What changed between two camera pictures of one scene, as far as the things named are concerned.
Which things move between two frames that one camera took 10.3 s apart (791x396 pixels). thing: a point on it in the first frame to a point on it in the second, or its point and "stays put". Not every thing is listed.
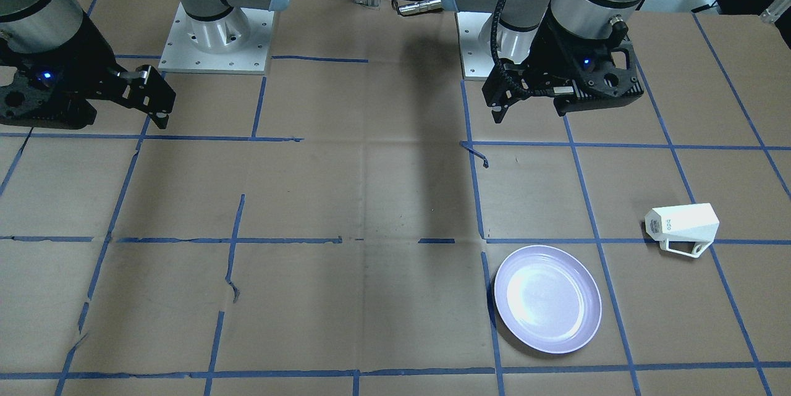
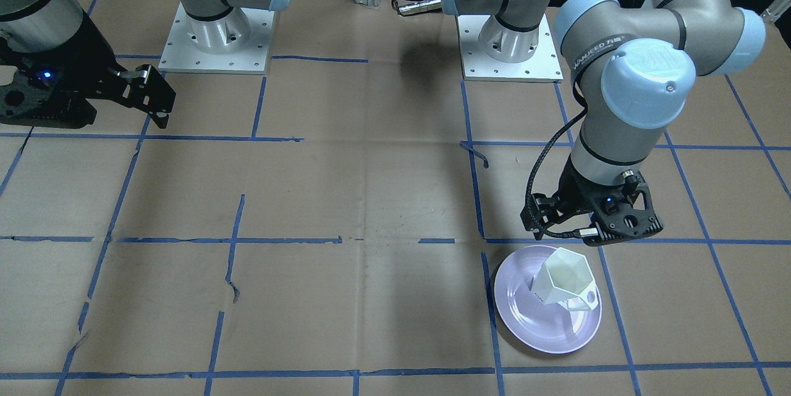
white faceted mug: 689,229 to 566,277
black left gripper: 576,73 to 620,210
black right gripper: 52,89 stays put
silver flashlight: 435,4 stays put
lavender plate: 548,298 stays put
